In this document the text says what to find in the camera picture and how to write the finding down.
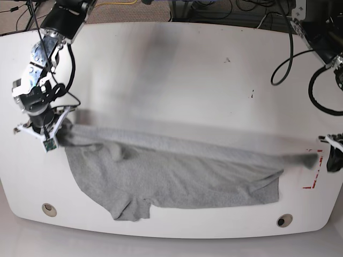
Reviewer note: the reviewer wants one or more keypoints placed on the grey t-shirt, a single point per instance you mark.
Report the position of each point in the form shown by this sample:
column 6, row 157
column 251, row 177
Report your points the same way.
column 127, row 172

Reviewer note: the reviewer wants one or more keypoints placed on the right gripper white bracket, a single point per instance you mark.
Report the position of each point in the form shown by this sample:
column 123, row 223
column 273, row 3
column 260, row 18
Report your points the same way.
column 50, row 127

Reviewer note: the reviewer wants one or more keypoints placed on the black tripod stand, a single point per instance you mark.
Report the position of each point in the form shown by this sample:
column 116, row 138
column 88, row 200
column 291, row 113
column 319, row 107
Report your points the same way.
column 31, row 8

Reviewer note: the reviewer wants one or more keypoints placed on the red tape rectangle marking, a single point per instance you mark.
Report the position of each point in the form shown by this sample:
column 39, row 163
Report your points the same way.
column 308, row 178

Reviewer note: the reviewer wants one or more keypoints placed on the left table cable grommet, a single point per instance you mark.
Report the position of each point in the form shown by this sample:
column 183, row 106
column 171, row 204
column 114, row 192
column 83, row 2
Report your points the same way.
column 49, row 210

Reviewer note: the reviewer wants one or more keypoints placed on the table cable grommet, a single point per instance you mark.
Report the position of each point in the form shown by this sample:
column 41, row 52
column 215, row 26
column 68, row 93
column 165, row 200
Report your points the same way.
column 284, row 220
column 49, row 210

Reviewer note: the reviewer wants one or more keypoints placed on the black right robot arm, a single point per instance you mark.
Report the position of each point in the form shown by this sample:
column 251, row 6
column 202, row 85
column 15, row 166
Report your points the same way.
column 33, row 92

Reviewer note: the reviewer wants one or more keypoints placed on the right table cable grommet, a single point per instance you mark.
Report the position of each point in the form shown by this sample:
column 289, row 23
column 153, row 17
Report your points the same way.
column 284, row 220

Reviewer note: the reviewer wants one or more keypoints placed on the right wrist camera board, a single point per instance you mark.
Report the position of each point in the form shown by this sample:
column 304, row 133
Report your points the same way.
column 50, row 144

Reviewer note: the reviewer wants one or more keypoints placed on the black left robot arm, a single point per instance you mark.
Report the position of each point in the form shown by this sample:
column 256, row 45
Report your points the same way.
column 319, row 24

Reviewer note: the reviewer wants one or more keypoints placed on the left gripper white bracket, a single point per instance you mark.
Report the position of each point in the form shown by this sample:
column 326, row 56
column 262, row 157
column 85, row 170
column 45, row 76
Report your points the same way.
column 335, row 160

